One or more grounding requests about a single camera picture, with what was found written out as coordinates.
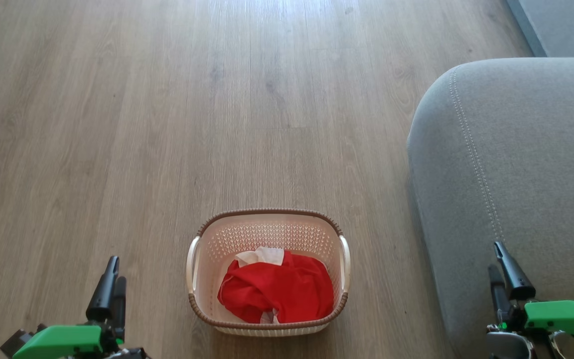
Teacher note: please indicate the red cloth garment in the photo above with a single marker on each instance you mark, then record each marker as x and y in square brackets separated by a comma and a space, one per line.
[287, 289]

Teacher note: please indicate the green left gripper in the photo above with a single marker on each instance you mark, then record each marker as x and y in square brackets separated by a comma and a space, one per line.
[58, 343]

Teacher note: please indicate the beige perforated laundry basket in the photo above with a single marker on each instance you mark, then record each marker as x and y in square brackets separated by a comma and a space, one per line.
[267, 234]

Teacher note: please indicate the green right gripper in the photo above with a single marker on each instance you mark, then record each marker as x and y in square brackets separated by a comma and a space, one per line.
[566, 316]

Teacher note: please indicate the grey fabric sofa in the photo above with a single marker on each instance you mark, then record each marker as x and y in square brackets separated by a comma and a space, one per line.
[526, 164]

